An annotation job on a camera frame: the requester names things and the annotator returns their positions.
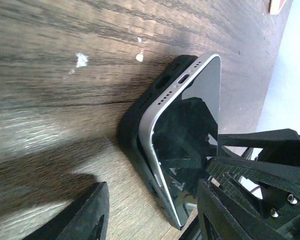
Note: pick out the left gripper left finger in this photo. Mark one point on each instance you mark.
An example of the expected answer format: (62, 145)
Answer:
(86, 218)

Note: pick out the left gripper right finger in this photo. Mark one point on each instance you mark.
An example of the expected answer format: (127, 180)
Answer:
(222, 218)

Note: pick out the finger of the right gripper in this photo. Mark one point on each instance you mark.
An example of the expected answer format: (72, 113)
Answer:
(280, 155)

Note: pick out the silver phone black screen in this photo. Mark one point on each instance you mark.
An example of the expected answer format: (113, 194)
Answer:
(185, 133)

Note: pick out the pink phone case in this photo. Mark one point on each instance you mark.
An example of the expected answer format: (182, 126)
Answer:
(275, 6)

